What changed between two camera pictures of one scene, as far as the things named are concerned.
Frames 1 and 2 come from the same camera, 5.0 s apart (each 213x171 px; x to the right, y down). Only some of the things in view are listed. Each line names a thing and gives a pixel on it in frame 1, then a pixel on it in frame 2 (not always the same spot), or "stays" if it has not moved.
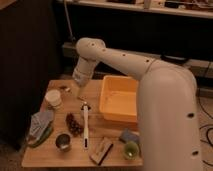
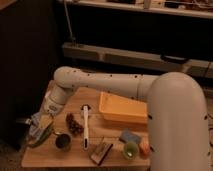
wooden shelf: (187, 8) stays
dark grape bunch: (75, 127) stays
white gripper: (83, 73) → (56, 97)
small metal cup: (63, 142) stays
